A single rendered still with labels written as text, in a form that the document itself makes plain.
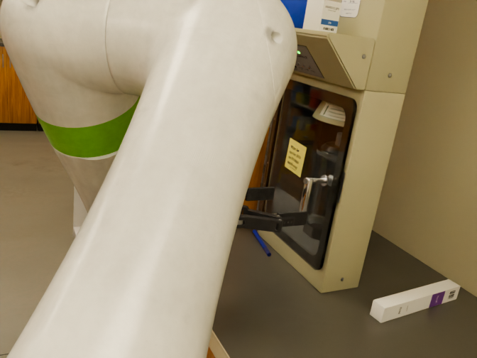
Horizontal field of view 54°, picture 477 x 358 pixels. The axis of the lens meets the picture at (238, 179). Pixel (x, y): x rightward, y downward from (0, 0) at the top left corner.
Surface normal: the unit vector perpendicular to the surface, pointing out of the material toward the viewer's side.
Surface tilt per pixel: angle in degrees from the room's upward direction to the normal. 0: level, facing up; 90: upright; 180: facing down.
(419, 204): 90
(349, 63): 90
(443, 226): 90
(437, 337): 0
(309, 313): 0
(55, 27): 90
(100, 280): 34
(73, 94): 116
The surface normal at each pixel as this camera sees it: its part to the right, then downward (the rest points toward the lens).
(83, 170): -0.17, 0.79
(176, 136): 0.04, -0.57
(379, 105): 0.43, 0.34
